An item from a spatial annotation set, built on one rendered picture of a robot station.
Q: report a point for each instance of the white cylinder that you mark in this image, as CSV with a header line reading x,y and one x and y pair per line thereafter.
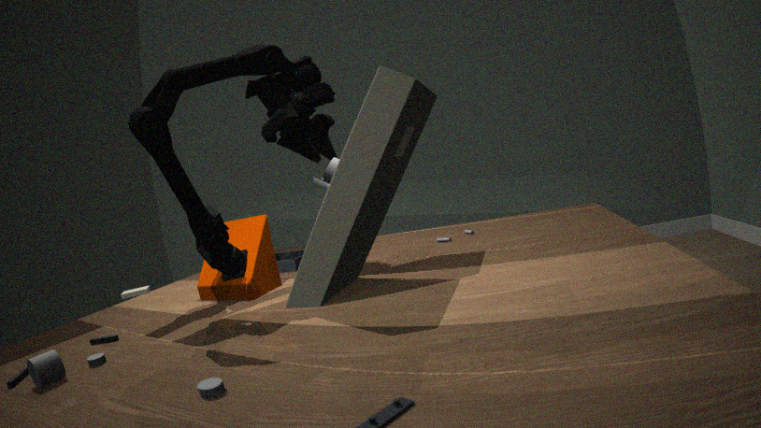
x,y
330,170

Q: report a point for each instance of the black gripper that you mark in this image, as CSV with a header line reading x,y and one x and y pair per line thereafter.
x,y
298,132

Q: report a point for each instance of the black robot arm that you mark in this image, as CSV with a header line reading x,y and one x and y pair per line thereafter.
x,y
148,123

